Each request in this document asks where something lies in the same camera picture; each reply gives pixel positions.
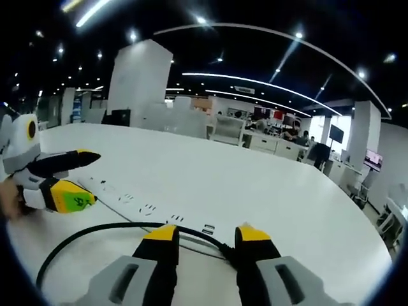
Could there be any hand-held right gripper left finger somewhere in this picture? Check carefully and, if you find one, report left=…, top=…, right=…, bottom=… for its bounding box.
left=85, top=224, right=180, bottom=306

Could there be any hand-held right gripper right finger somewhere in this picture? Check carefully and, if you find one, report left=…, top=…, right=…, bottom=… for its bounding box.
left=235, top=221, right=336, bottom=306

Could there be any black USB data cable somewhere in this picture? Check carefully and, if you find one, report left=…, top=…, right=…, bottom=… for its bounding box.
left=35, top=222, right=244, bottom=288

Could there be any white USB port power strip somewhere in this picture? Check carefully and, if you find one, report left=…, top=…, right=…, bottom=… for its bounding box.
left=77, top=176, right=231, bottom=259

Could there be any black panel behind desk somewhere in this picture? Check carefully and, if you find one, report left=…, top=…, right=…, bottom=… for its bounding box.
left=110, top=108, right=132, bottom=128

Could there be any white desk desktop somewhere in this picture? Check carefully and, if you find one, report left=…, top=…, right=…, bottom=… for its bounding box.
left=6, top=122, right=393, bottom=306

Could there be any small bright desktop monitor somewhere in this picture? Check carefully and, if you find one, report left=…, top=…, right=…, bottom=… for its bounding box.
left=364, top=149, right=384, bottom=170

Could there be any person's left hand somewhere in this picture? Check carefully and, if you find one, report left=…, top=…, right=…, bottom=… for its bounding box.
left=0, top=183, right=26, bottom=220

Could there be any large white pillar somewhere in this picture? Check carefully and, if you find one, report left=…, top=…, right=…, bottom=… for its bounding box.
left=107, top=38, right=174, bottom=119

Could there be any grey mesh office chair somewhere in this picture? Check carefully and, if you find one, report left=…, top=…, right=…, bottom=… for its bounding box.
left=349, top=177, right=374, bottom=210

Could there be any black office chair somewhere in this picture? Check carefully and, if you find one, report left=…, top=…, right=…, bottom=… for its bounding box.
left=313, top=142, right=332, bottom=170

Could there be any narrow white pillar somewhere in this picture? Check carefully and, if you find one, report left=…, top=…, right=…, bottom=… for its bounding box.
left=353, top=100, right=383, bottom=162

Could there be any black wall television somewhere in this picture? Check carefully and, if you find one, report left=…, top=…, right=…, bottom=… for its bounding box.
left=329, top=124, right=346, bottom=144

